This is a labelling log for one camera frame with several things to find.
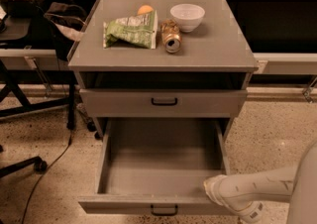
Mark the grey drawer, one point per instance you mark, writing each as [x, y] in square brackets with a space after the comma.
[158, 166]
[163, 103]

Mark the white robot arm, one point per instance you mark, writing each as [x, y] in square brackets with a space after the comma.
[296, 185]

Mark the grey drawer cabinet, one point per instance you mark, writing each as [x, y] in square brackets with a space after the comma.
[215, 56]

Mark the grey top drawer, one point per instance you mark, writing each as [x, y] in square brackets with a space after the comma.
[163, 103]

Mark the crushed brown soda can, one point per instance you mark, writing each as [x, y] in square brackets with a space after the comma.
[170, 35]

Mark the white bowl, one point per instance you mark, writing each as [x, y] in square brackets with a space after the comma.
[187, 16]

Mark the green chip bag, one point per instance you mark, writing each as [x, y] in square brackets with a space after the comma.
[140, 30]

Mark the black office chair base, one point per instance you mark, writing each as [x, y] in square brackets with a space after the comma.
[37, 162]

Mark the orange fruit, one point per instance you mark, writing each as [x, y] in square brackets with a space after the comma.
[145, 9]

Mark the dark brown bag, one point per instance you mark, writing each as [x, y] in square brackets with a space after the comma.
[66, 22]

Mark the black bag on desk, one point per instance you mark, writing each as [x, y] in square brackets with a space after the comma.
[21, 8]

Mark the black desk frame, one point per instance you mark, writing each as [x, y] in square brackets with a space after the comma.
[29, 55]

